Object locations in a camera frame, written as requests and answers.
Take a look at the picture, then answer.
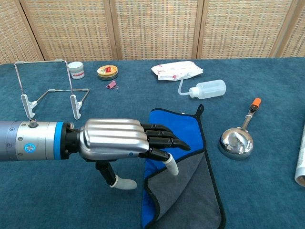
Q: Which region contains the rolled printed paper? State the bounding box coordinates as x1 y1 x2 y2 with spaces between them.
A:
293 124 305 188

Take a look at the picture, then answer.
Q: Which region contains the small white jar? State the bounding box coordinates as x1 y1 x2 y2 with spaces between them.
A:
68 61 85 80

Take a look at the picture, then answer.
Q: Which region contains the woven wooden screen panel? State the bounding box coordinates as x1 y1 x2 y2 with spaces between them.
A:
110 0 204 60
197 0 298 60
19 0 118 62
277 0 305 58
0 0 45 65

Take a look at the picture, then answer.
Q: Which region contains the pink binder clip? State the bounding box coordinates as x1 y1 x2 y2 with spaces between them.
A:
106 80 119 91

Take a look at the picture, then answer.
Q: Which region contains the translucent plastic wash bottle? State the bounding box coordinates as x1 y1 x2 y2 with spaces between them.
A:
178 77 227 100

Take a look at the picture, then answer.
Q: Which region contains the grey and blue microfibre cloth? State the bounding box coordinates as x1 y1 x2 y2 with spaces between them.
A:
140 104 226 229

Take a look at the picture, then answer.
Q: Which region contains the steel ladle orange handle tip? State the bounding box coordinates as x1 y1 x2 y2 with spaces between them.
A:
218 97 262 161

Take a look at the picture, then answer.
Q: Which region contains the blue table cover cloth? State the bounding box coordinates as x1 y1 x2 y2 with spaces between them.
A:
0 56 305 229

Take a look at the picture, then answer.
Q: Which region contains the wire metal stand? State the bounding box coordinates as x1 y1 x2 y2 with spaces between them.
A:
14 59 91 120

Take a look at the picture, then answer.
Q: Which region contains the white pink printed tissue pack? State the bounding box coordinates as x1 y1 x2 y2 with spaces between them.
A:
151 61 204 82

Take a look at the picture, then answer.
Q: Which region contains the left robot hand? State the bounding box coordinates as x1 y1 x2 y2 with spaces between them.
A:
78 118 191 190

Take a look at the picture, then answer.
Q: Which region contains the round yellow lid tin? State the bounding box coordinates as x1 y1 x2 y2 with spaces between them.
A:
97 65 119 81

